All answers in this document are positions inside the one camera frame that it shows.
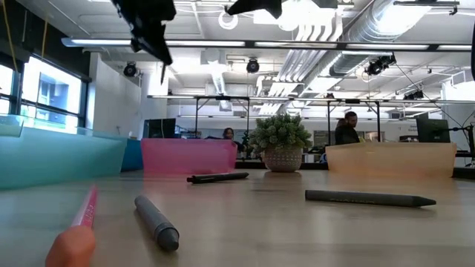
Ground coral pencil with orange eraser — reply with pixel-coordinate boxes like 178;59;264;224
45;185;99;267

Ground teal plastic bin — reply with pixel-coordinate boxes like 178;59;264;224
0;114;128;191

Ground white ring light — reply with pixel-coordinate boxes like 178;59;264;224
217;9;239;30

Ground black beam with light strips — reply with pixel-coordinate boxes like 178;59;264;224
61;36;475;53

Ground green potted plant white pot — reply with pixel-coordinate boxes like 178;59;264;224
247;113;314;174

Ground pink plastic bin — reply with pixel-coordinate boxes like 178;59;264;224
140;137;238;175

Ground person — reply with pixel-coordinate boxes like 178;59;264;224
221;127;246;153
333;110;361;146

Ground blue plastic bin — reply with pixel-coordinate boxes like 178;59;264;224
119;137;144;174

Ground window with black frame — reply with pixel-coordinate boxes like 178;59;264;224
0;55;92;134

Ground black aluminium table frame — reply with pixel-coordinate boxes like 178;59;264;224
235;159;475;179

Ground silver ventilation duct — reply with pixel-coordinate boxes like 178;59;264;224
326;0;435;79

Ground thick black pen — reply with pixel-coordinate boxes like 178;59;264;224
186;171;250;185

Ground yellow hanging cable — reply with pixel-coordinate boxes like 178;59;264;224
40;20;49;56
1;0;18;71

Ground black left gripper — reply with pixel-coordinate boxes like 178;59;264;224
111;0;177;85

